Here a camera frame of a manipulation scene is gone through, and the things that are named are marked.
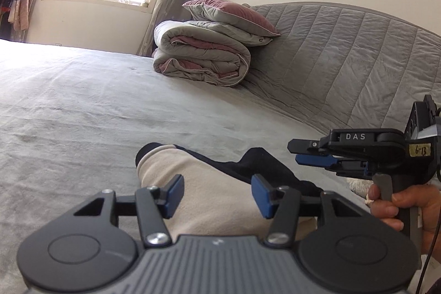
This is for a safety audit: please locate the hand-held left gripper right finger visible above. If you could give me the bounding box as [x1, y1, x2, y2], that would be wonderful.
[251, 174, 364, 248]

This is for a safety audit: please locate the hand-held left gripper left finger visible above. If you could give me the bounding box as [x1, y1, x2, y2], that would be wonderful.
[73, 174, 185, 248]

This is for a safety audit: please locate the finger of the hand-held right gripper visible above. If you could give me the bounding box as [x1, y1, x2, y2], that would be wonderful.
[287, 138, 331, 155]
[295, 154, 341, 169]

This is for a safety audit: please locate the cream bear print sweatshirt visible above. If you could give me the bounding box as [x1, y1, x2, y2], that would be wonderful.
[135, 142, 324, 239]

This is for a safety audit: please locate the person's right hand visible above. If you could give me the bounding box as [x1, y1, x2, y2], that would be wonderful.
[366, 184, 441, 234]

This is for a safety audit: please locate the white plush toy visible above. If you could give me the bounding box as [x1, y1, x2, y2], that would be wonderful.
[346, 177, 374, 201]

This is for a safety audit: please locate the grey quilted headboard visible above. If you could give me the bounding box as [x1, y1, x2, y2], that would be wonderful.
[241, 2, 441, 184]

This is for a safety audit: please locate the grey bed sheet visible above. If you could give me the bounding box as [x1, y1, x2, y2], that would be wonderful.
[0, 38, 380, 294]

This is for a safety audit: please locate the folded grey pink quilt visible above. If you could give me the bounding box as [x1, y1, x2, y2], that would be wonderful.
[152, 20, 252, 87]

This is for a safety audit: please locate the pink grey pillow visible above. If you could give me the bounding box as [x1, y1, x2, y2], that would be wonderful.
[182, 0, 281, 37]

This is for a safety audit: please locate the pink hanging garment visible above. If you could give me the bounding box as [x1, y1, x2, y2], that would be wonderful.
[7, 0, 31, 31]

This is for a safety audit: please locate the black cable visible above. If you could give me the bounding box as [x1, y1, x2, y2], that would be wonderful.
[415, 225, 441, 294]

